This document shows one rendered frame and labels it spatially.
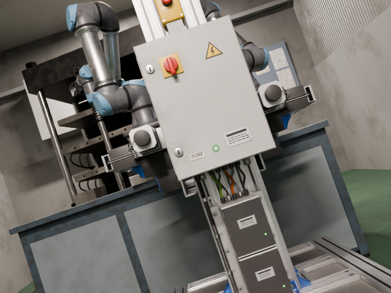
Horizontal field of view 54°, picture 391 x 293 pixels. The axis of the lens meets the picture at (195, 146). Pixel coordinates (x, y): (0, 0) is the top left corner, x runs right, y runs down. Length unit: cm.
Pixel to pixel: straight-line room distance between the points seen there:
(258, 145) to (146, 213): 123
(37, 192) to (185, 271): 405
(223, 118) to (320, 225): 123
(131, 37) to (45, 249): 171
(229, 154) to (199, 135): 11
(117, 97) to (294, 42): 465
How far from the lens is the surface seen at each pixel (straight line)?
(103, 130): 325
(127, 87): 184
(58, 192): 603
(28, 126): 623
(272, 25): 620
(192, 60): 130
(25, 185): 620
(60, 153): 337
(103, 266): 251
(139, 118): 181
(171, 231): 235
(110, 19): 197
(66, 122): 346
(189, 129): 126
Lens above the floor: 79
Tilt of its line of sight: 3 degrees up
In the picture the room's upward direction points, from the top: 19 degrees counter-clockwise
